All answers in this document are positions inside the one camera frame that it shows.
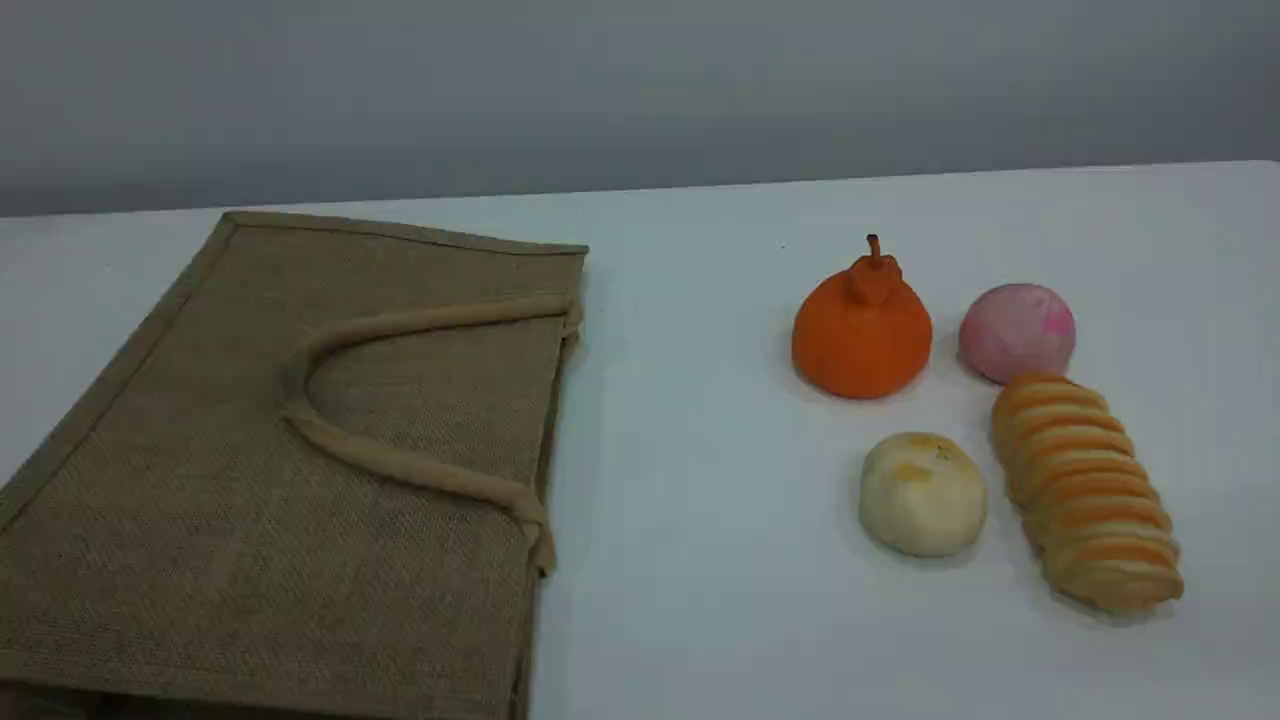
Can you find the orange toy fruit with stem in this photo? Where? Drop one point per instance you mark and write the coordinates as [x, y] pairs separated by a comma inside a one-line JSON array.
[[860, 335]]

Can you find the striped orange toy bread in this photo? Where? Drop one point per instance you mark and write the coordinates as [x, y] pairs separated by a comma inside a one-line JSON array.
[[1085, 490]]

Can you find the brown burlap tote bag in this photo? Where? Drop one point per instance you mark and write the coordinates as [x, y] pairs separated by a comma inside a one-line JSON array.
[[250, 480]]

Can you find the pink round toy ball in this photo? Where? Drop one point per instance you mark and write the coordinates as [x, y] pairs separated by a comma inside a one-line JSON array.
[[1015, 332]]

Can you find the cream round toy bun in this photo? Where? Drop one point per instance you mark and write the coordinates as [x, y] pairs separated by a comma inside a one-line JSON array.
[[922, 495]]

